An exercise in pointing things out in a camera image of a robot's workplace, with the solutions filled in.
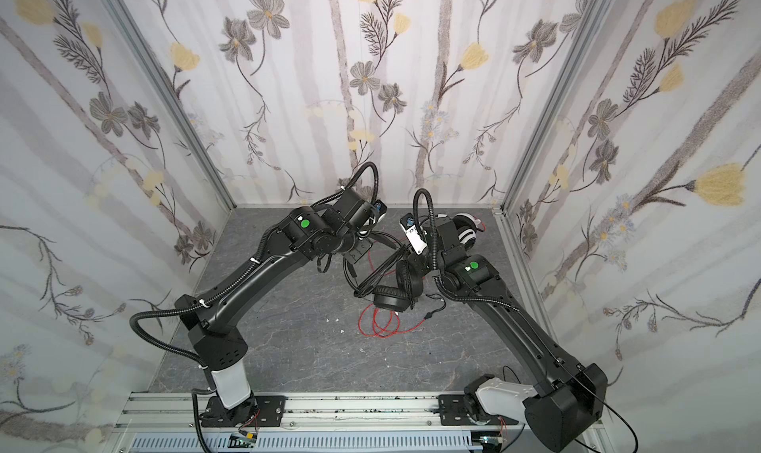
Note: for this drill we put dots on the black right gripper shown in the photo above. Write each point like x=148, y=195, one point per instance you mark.
x=413, y=258

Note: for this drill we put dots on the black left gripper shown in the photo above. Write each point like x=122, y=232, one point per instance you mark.
x=360, y=249

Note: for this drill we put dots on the black over-ear headphones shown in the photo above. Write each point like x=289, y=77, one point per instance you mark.
x=390, y=284

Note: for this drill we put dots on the white over-ear headphones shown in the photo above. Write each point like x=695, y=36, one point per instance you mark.
x=468, y=227

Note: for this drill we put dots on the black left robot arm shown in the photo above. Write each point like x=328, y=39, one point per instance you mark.
x=305, y=234

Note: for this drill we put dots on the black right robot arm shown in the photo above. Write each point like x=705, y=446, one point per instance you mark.
x=563, y=397

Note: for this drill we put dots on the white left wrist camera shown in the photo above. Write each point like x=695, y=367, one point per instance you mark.
x=379, y=210

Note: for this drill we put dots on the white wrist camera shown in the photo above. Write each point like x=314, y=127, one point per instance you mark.
x=379, y=210
x=414, y=236

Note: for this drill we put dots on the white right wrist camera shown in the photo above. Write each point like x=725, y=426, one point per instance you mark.
x=414, y=236

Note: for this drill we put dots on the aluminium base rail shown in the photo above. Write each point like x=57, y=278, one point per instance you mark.
x=314, y=422

